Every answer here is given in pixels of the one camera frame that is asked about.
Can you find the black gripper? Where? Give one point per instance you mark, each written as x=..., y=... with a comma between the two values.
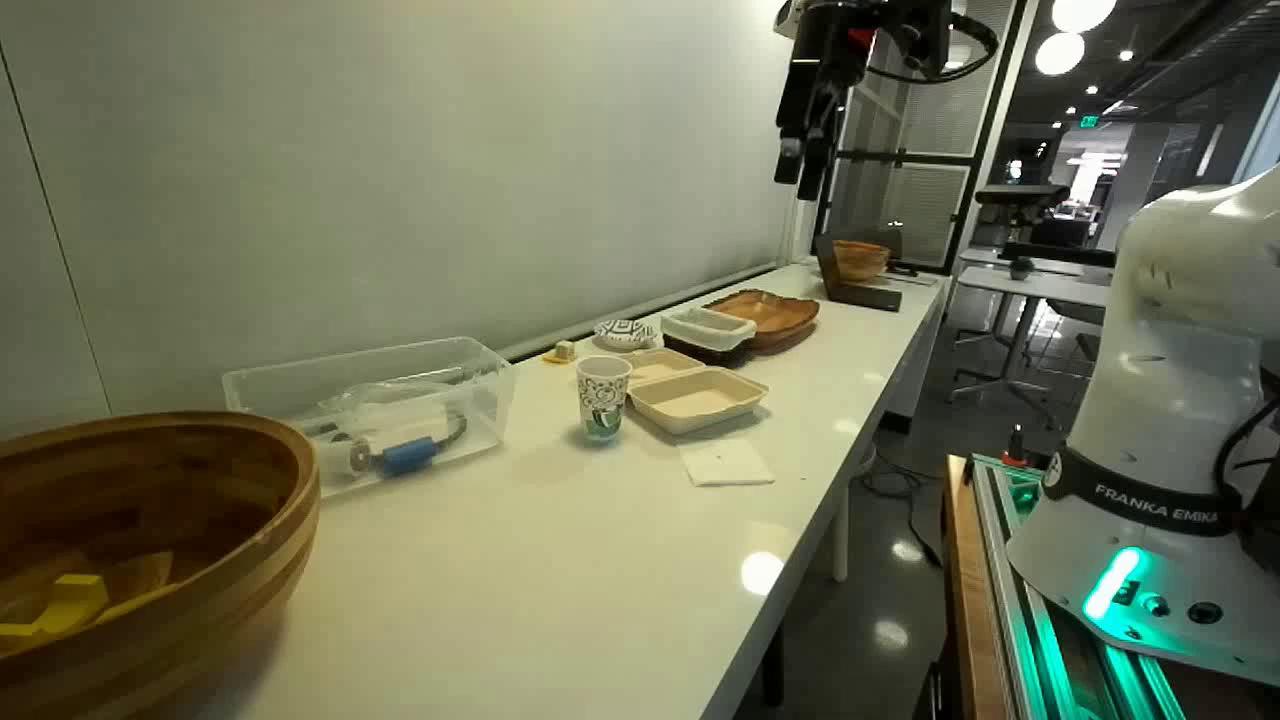
x=818, y=100

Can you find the printed paper coffee cup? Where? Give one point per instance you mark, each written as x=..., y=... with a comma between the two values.
x=601, y=402

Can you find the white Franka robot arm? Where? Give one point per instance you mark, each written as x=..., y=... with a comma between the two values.
x=1174, y=374

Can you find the black and white bowl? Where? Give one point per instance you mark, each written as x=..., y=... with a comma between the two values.
x=705, y=325

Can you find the large wooden bowl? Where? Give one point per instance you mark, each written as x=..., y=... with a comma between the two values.
x=264, y=534

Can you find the dark flat board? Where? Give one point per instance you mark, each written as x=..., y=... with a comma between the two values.
x=865, y=297

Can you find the wooden serving tray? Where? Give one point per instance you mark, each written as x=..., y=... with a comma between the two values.
x=781, y=312

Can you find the small patterned plate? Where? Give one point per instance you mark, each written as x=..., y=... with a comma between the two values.
x=621, y=332

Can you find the beige clamshell takeout container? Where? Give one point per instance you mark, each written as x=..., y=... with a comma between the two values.
x=693, y=402

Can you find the white office desk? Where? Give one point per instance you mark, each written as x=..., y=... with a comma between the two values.
x=1043, y=281

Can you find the round ceiling lamp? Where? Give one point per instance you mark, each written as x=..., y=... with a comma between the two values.
x=1063, y=53
x=1081, y=13

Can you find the white paper napkin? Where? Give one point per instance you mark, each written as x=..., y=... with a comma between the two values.
x=724, y=467

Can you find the clear plastic container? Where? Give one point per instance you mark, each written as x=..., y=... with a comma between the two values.
x=454, y=374

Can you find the wooden mounting board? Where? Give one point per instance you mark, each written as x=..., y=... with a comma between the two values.
x=972, y=600

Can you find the yellow object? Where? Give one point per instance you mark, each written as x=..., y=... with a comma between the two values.
x=66, y=606

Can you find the black wall base rail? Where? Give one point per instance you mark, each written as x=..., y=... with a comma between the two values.
x=744, y=277

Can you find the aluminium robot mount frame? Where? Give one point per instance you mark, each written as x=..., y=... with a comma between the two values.
x=1067, y=667

